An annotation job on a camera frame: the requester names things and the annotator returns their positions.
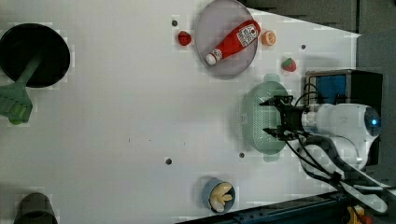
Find small red fruit toy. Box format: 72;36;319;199
177;31;192;47

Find grey round plate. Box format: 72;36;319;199
194;0;260;77

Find blue bowl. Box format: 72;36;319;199
202;177;235;215

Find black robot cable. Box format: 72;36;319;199
283;82;396;194

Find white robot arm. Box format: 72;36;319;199
261;95;395;214

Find black round pan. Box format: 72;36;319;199
0;23;71;88

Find red ketchup bottle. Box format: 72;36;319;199
205;20;261;65

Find yellow banana toy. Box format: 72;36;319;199
209;183;233;213

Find black toaster oven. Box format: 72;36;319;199
302;69;383;169

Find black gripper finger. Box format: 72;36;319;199
263;128;282;136
260;98;277;106

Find green spatula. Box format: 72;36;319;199
0;53;42;125

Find red strawberry toy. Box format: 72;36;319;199
281;58;297;72

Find mint green oval strainer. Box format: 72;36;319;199
241;74;289;162

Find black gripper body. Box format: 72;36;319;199
275;96;304;140

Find blue metal frame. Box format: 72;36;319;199
177;190;396;224

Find dark grey cup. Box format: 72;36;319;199
13;192;59;224

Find orange slice toy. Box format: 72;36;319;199
262;30;276;46

